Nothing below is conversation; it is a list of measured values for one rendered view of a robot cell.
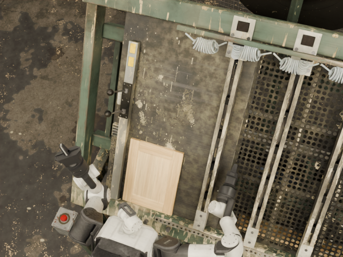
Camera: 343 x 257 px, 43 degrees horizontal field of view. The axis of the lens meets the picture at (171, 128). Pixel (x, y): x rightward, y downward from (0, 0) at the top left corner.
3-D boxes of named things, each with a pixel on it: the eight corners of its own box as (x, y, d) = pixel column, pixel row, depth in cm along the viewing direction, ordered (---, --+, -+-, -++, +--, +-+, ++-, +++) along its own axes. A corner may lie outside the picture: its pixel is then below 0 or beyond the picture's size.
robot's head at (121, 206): (125, 229, 197) (127, 217, 193) (115, 217, 202) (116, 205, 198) (137, 224, 201) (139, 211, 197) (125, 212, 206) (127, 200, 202)
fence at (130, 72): (112, 194, 262) (109, 197, 259) (131, 39, 225) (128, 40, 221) (120, 197, 261) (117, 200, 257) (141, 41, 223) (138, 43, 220)
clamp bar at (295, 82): (241, 236, 244) (233, 262, 222) (299, 26, 197) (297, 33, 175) (259, 242, 241) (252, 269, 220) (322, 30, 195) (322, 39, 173)
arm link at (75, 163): (54, 149, 202) (66, 163, 211) (54, 165, 196) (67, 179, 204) (79, 140, 201) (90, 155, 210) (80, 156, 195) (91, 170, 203)
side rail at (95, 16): (80, 178, 273) (71, 185, 263) (96, -1, 230) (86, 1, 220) (89, 180, 272) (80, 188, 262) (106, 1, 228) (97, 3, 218)
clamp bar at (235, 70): (192, 220, 250) (180, 244, 229) (238, 13, 203) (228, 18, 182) (209, 226, 248) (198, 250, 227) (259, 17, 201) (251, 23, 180)
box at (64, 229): (59, 233, 266) (50, 225, 250) (68, 215, 271) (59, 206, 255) (76, 239, 263) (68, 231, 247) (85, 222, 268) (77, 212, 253)
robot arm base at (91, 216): (95, 240, 218) (88, 251, 207) (73, 227, 218) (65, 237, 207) (108, 216, 214) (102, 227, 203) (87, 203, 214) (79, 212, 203)
